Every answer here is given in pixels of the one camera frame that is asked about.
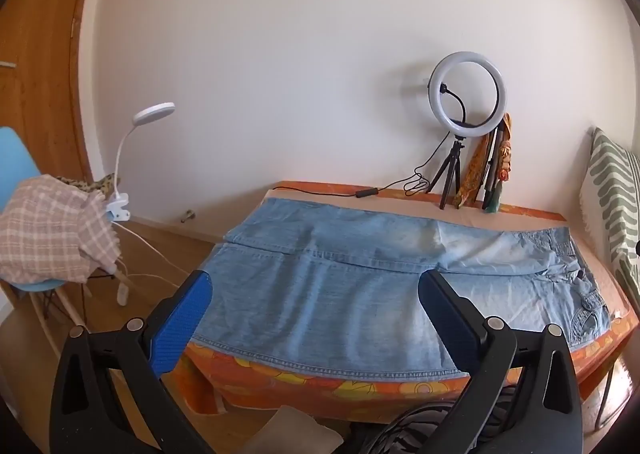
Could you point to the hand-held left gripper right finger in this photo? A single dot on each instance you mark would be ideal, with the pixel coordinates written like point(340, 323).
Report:
point(445, 319)

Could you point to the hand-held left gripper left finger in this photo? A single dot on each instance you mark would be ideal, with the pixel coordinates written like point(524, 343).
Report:
point(185, 314)

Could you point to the light blue denim pants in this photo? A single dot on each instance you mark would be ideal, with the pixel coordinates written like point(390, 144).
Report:
point(350, 304)

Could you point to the metal doorstop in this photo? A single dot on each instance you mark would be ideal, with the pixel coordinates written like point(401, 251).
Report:
point(188, 216)

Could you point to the zebra striped clothing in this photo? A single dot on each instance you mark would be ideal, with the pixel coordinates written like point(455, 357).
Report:
point(400, 429)

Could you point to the orange floral bed cover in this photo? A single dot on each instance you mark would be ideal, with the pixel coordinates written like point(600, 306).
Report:
point(300, 389)

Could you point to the leopard print cloth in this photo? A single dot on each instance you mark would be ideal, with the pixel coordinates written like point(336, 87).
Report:
point(102, 182)

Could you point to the black folded stick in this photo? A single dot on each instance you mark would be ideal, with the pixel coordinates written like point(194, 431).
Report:
point(492, 169)

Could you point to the beige cloth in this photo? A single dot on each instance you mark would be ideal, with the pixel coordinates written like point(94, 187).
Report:
point(295, 434)

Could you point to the pink plaid cloth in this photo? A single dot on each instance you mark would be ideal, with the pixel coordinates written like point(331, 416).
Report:
point(45, 229)

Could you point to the black mini tripod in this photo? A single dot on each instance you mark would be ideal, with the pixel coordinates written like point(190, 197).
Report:
point(455, 154)

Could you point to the white clip lamp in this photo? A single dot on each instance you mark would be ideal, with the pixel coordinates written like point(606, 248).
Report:
point(155, 111)

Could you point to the green striped pillow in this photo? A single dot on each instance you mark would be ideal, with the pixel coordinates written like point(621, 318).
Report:
point(612, 184)

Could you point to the blue chair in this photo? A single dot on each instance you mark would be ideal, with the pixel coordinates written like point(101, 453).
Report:
point(15, 154)

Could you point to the wooden door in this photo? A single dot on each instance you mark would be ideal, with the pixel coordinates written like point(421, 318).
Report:
point(40, 59)

